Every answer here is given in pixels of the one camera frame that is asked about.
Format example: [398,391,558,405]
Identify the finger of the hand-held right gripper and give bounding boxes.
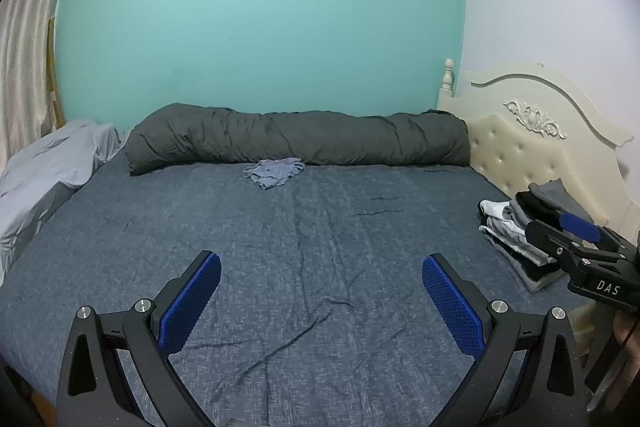
[516,189,608,245]
[525,218,591,275]

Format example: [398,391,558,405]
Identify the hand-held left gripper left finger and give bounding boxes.
[56,250,223,427]

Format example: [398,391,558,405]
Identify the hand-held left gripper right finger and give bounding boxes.
[421,253,588,427]

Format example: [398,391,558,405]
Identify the light blue plaid shorts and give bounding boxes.
[243,158,306,190]

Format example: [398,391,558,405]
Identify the stack of folded clothes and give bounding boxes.
[478,179,596,293]

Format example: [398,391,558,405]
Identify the person's right hand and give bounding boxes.
[614,309,640,358]

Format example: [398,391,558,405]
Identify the cream tufted headboard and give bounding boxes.
[436,58,636,233]

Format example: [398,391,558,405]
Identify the blue patterned bed sheet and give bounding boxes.
[0,159,596,427]

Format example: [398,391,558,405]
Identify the dark grey rolled duvet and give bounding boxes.
[124,103,472,176]

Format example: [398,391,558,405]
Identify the light grey quilt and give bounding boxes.
[0,119,132,280]

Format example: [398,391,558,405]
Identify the wooden trim strip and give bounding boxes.
[46,19,66,128]

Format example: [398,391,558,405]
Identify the beige striped curtain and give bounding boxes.
[0,0,96,158]

